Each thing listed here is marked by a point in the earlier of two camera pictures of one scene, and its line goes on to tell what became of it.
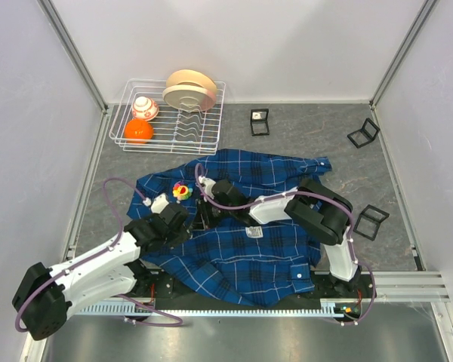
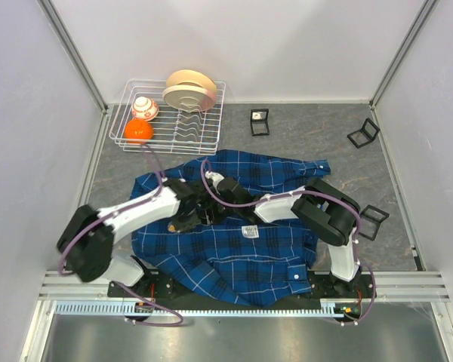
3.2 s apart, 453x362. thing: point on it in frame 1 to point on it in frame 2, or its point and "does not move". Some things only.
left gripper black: (183, 237) to (186, 226)
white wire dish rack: (156, 116) does not move
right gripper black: (202, 219) does not move
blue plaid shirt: (251, 263) does not move
